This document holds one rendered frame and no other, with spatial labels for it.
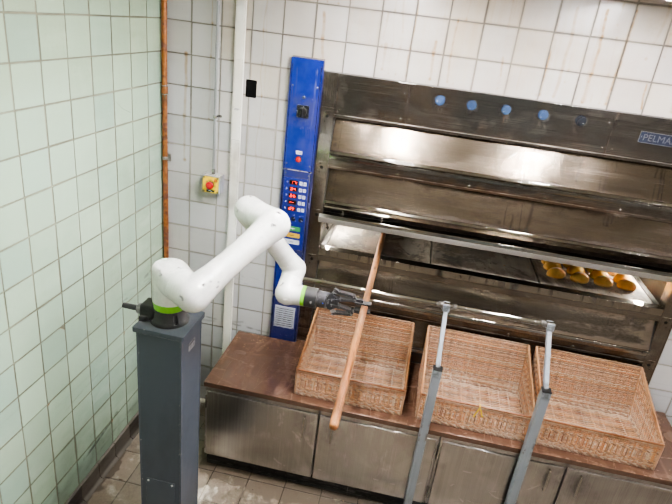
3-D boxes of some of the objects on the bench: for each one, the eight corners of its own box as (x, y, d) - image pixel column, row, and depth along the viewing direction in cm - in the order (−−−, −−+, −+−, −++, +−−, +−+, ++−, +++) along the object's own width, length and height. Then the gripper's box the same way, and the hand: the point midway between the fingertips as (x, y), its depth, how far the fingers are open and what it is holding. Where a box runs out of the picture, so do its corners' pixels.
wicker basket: (312, 344, 325) (316, 302, 314) (407, 363, 318) (416, 321, 307) (291, 394, 280) (296, 348, 269) (402, 417, 274) (411, 371, 263)
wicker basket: (521, 385, 311) (534, 343, 300) (627, 407, 303) (643, 365, 292) (532, 445, 266) (548, 398, 255) (656, 472, 259) (677, 425, 248)
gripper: (321, 279, 248) (374, 288, 245) (318, 310, 254) (369, 319, 252) (318, 286, 241) (372, 296, 238) (314, 318, 247) (367, 328, 245)
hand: (363, 306), depth 245 cm, fingers closed on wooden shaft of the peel, 3 cm apart
